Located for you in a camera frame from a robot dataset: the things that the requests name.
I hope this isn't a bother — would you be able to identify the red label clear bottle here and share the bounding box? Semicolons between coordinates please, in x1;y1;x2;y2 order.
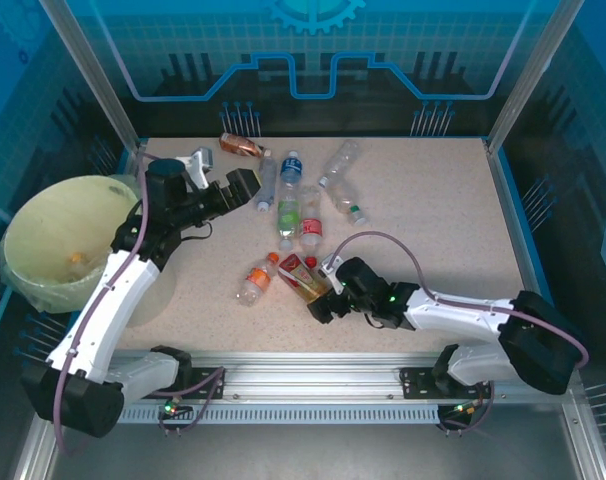
298;184;326;268

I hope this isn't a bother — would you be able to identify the green label clear bottle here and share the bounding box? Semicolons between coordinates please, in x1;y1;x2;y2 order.
275;187;303;251

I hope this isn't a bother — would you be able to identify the aluminium mounting rail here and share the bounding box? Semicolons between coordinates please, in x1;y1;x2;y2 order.
110;349;584;404

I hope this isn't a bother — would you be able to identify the blue label water bottle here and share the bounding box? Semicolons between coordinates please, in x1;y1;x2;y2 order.
278;149;305;201

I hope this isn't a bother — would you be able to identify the pale yellow plastic bin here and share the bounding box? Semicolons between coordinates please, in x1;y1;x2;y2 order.
0;173;177;329

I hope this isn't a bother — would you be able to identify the small clear bottle orange cap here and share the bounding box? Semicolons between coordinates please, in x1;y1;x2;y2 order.
64;249;92;274

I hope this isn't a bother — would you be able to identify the aluminium frame post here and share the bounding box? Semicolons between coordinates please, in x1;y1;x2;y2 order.
37;0;147;157
484;0;580;154

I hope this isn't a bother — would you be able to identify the small clear bottle green cap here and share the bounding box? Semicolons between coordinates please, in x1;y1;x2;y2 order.
330;180;371;226

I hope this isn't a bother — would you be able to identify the red yellow label tea bottle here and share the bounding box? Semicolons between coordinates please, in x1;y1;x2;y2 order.
276;252;335;307

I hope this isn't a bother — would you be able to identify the brown label tea bottle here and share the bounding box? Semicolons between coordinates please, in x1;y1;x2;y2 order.
219;132;274;160

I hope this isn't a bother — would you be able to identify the large ribbed clear bottle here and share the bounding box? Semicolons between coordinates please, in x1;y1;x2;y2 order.
317;139;363;190

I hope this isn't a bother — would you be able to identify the orange label orange cap bottle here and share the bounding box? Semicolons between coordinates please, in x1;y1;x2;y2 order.
236;251;281;308

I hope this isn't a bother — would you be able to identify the clear bottle with text label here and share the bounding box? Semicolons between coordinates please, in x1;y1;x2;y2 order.
255;156;280;214

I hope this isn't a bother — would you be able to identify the white slotted cable duct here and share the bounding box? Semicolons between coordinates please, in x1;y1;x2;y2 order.
118;403;444;426

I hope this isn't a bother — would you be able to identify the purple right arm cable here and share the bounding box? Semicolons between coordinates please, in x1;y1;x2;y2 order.
326;229;590;374

